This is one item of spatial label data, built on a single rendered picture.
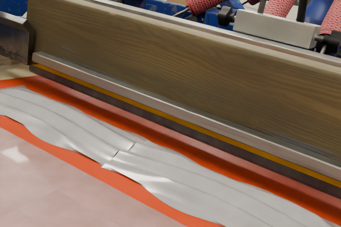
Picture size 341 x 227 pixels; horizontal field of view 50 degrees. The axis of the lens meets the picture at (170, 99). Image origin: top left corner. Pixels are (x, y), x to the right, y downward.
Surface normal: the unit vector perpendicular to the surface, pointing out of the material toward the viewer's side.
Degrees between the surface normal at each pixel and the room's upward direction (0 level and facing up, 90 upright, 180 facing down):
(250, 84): 90
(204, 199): 32
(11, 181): 0
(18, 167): 0
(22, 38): 90
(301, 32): 90
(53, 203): 0
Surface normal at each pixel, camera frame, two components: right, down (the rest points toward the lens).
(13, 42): -0.50, 0.17
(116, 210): 0.19, -0.93
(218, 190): -0.09, -0.68
